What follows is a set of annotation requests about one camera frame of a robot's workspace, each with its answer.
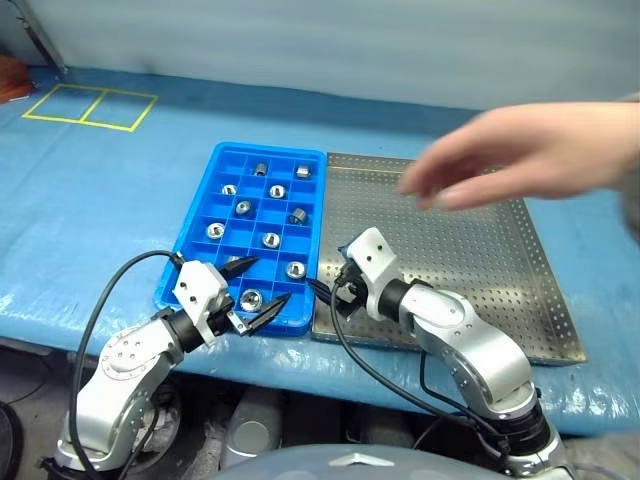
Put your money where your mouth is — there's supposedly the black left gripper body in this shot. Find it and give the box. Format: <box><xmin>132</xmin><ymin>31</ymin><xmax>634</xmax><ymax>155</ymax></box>
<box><xmin>208</xmin><ymin>298</ymin><xmax>252</xmax><ymax>337</ymax></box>

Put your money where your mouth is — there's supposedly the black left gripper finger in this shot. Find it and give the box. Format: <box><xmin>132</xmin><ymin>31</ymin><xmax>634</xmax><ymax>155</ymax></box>
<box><xmin>244</xmin><ymin>293</ymin><xmax>293</xmax><ymax>336</ymax></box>
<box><xmin>218</xmin><ymin>256</ymin><xmax>259</xmax><ymax>282</ymax></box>

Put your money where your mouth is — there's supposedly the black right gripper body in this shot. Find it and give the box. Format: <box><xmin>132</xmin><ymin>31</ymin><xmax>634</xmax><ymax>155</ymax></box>
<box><xmin>332</xmin><ymin>263</ymin><xmax>370</xmax><ymax>315</ymax></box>

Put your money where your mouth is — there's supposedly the blue compartment tray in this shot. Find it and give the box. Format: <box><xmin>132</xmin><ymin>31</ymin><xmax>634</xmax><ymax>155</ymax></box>
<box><xmin>152</xmin><ymin>141</ymin><xmax>328</xmax><ymax>337</ymax></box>

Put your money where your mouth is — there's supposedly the person's bare hand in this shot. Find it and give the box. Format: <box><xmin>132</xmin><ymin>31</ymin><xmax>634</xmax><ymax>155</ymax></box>
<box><xmin>398</xmin><ymin>102</ymin><xmax>621</xmax><ymax>211</ymax></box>

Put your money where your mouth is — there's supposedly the grey rounded cylinder shape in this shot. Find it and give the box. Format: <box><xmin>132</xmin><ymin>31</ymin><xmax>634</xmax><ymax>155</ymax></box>
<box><xmin>219</xmin><ymin>387</ymin><xmax>289</xmax><ymax>469</ymax></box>

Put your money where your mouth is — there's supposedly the perforated metal tray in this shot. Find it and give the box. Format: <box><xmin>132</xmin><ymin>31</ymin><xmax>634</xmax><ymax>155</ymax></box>
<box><xmin>310</xmin><ymin>152</ymin><xmax>587</xmax><ymax>366</ymax></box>

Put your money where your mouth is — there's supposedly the blue plastic table cover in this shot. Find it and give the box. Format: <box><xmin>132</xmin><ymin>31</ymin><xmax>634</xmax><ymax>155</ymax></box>
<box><xmin>0</xmin><ymin>64</ymin><xmax>640</xmax><ymax>431</ymax></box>

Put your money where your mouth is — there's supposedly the grey robot torso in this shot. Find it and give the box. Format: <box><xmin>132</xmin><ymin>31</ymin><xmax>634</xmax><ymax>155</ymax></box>
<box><xmin>209</xmin><ymin>442</ymin><xmax>576</xmax><ymax>480</ymax></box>

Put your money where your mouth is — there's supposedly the yellow tape floor marking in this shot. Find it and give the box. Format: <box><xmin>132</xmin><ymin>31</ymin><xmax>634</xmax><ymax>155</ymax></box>
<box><xmin>21</xmin><ymin>83</ymin><xmax>160</xmax><ymax>133</ymax></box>

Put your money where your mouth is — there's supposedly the black round object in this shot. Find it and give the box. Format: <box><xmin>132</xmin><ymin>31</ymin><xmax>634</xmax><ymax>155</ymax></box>
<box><xmin>0</xmin><ymin>399</ymin><xmax>24</xmax><ymax>480</ymax></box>

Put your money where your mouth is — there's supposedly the brown wooden object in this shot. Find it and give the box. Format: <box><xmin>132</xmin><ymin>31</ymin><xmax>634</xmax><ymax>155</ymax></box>
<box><xmin>0</xmin><ymin>54</ymin><xmax>31</xmax><ymax>105</ymax></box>

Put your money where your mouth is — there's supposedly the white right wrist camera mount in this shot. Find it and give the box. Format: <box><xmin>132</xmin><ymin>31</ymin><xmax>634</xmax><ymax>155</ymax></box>
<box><xmin>344</xmin><ymin>227</ymin><xmax>400</xmax><ymax>321</ymax></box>

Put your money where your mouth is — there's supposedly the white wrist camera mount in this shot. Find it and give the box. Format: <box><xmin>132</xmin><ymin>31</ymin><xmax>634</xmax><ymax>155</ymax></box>
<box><xmin>172</xmin><ymin>260</ymin><xmax>236</xmax><ymax>349</ymax></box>
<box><xmin>344</xmin><ymin>227</ymin><xmax>400</xmax><ymax>321</ymax></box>

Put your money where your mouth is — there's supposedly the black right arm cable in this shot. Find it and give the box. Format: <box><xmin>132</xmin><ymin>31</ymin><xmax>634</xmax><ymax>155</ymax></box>
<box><xmin>327</xmin><ymin>279</ymin><xmax>506</xmax><ymax>451</ymax></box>

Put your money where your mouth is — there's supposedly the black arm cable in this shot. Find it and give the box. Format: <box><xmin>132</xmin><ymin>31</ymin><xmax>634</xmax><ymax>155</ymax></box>
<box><xmin>67</xmin><ymin>249</ymin><xmax>184</xmax><ymax>471</ymax></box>
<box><xmin>327</xmin><ymin>279</ymin><xmax>506</xmax><ymax>451</ymax></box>

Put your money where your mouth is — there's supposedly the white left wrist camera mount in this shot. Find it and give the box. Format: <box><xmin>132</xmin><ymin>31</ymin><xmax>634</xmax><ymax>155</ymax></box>
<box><xmin>172</xmin><ymin>260</ymin><xmax>236</xmax><ymax>349</ymax></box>

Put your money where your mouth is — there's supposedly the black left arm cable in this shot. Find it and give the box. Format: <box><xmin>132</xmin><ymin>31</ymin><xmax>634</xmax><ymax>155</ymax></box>
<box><xmin>67</xmin><ymin>249</ymin><xmax>184</xmax><ymax>471</ymax></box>

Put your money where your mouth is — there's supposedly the aluminium frame post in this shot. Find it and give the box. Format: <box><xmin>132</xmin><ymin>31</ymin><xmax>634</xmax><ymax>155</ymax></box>
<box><xmin>0</xmin><ymin>0</ymin><xmax>69</xmax><ymax>81</ymax></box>

